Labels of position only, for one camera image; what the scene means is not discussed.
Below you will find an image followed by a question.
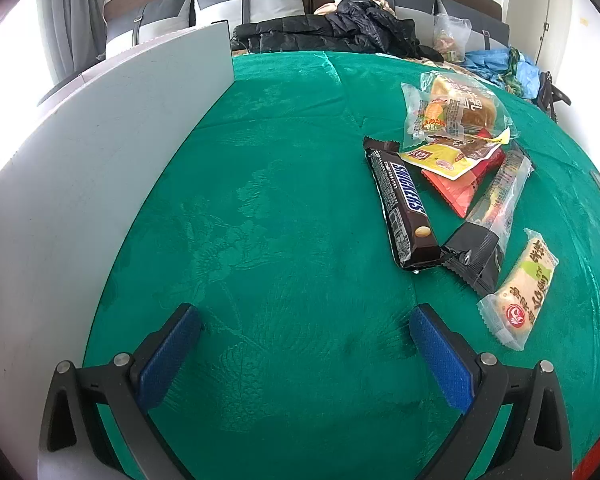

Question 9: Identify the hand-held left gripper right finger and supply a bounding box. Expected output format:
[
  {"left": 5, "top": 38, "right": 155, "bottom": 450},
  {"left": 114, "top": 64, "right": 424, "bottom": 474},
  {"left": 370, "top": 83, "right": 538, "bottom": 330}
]
[{"left": 409, "top": 302, "right": 573, "bottom": 480}]

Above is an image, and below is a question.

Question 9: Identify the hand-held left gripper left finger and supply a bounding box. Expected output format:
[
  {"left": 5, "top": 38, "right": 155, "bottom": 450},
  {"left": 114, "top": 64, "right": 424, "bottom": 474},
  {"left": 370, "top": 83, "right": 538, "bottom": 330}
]
[{"left": 39, "top": 302, "right": 203, "bottom": 480}]

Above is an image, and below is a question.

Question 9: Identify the white green pastry packet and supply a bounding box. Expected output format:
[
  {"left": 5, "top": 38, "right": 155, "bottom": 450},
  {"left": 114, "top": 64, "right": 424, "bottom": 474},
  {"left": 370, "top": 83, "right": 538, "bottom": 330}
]
[{"left": 476, "top": 227, "right": 559, "bottom": 352}]

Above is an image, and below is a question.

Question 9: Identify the long clear black-ended packet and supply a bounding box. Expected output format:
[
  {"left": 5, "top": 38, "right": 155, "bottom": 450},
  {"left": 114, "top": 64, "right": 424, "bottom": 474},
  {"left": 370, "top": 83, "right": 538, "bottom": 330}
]
[{"left": 440, "top": 142, "right": 536, "bottom": 298}]

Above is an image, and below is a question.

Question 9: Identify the dark brown chocolate bar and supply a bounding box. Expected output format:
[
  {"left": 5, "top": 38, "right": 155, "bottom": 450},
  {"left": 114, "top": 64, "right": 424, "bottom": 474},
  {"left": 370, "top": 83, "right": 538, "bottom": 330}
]
[{"left": 363, "top": 135, "right": 442, "bottom": 272}]

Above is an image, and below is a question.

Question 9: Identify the red packet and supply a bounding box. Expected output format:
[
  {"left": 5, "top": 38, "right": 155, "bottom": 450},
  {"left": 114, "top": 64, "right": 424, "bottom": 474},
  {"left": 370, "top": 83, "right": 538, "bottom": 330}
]
[{"left": 421, "top": 127, "right": 508, "bottom": 218}]

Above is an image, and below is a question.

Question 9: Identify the white board panel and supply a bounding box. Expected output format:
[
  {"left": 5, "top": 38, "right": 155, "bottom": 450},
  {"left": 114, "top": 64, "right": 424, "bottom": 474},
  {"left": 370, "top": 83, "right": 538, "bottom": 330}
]
[{"left": 0, "top": 20, "right": 236, "bottom": 480}]

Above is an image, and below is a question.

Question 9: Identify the yellow packet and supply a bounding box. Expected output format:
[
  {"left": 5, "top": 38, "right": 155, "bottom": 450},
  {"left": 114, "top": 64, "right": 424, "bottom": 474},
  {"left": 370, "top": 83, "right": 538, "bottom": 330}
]
[{"left": 399, "top": 127, "right": 512, "bottom": 181}]

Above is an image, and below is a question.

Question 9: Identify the clear bread packet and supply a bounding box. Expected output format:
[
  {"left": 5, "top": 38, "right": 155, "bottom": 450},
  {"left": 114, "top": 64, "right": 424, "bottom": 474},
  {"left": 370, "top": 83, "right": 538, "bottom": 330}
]
[{"left": 419, "top": 70, "right": 522, "bottom": 148}]

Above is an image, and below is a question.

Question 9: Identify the small clear cake packet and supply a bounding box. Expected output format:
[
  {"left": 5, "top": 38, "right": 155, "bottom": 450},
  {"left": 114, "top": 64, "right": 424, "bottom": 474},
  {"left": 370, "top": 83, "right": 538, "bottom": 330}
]
[{"left": 400, "top": 82, "right": 463, "bottom": 153}]

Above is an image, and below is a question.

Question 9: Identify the green tablecloth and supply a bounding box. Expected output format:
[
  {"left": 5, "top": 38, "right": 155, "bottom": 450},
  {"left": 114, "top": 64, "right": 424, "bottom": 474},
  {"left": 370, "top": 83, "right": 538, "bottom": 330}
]
[{"left": 82, "top": 50, "right": 600, "bottom": 480}]

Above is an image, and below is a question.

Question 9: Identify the dark bag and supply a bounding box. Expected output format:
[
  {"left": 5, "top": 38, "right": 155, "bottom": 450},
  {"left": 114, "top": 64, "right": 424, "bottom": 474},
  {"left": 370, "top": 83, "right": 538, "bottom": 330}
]
[{"left": 535, "top": 71, "right": 573, "bottom": 126}]

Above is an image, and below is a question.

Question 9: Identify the blue crumpled cloth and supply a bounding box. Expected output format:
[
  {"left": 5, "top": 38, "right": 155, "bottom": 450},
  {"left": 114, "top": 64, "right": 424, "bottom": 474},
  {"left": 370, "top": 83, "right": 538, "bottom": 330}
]
[{"left": 462, "top": 47, "right": 541, "bottom": 101}]

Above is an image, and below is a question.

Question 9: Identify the clear plastic bag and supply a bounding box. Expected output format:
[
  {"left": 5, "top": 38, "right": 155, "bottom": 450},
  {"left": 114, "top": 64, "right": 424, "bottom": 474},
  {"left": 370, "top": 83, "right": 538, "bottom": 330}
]
[{"left": 432, "top": 14, "right": 473, "bottom": 63}]

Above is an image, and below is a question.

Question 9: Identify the grey curtain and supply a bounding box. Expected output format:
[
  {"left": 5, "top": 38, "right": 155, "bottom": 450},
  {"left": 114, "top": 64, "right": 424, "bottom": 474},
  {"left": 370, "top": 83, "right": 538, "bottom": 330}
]
[{"left": 35, "top": 0, "right": 106, "bottom": 86}]

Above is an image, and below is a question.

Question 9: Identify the black puffer jacket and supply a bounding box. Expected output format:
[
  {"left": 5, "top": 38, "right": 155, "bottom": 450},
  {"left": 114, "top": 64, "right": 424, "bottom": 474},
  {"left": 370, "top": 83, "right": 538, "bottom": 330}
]
[{"left": 230, "top": 0, "right": 443, "bottom": 61}]

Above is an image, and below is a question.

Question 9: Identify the beige garment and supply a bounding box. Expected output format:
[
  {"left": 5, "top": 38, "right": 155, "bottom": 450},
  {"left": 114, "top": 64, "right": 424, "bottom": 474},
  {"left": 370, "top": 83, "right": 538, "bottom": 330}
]
[{"left": 314, "top": 0, "right": 396, "bottom": 17}]

